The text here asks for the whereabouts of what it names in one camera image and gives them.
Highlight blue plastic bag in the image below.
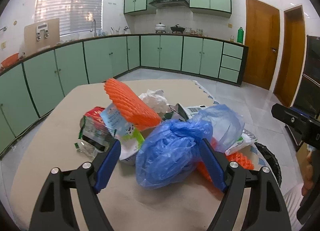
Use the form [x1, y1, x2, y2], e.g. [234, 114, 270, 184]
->
[136, 104, 245, 189]

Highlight green lower kitchen cabinets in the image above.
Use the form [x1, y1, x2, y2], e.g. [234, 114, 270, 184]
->
[1, 34, 248, 152]

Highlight black glass cabinet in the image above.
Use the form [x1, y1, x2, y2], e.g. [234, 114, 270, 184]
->
[287, 35, 319, 151]

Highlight orange foam net piece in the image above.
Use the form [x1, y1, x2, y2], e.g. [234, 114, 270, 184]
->
[195, 137, 255, 192]

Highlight brown wooden door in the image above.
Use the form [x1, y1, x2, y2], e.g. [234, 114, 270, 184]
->
[244, 0, 280, 90]
[273, 5, 305, 107]

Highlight white printed plastic wrapper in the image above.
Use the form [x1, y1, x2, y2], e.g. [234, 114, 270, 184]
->
[185, 104, 257, 155]

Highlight silver green snack wrapper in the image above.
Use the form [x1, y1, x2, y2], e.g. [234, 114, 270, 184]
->
[74, 116, 116, 160]

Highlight blue green milk carton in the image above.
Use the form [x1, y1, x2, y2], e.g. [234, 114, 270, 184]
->
[100, 104, 144, 165]

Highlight red paper cup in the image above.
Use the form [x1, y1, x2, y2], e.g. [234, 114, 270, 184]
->
[84, 106, 105, 124]

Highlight green thermos bottle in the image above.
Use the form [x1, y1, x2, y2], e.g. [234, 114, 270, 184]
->
[237, 27, 244, 44]

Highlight green white torn package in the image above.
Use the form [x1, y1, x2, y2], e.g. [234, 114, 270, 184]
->
[163, 103, 190, 122]

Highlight long orange foam net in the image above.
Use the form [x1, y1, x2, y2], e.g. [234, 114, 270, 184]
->
[104, 78, 162, 131]

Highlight crumpled white tissue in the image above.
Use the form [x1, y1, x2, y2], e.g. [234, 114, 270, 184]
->
[138, 90, 170, 113]

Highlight orange plastic basket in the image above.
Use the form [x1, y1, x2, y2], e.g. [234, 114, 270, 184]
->
[1, 53, 19, 68]

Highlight black wok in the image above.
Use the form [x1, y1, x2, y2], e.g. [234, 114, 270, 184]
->
[170, 24, 185, 34]

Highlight white cooking pot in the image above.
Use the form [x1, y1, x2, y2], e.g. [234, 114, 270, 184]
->
[155, 23, 166, 33]

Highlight wooden cutting board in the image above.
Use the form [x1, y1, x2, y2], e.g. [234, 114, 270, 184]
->
[24, 18, 60, 56]

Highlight sink faucet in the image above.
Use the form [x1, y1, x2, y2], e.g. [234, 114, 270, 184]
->
[90, 19, 97, 37]

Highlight window with blinds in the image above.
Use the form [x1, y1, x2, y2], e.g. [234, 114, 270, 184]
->
[34, 0, 103, 35]

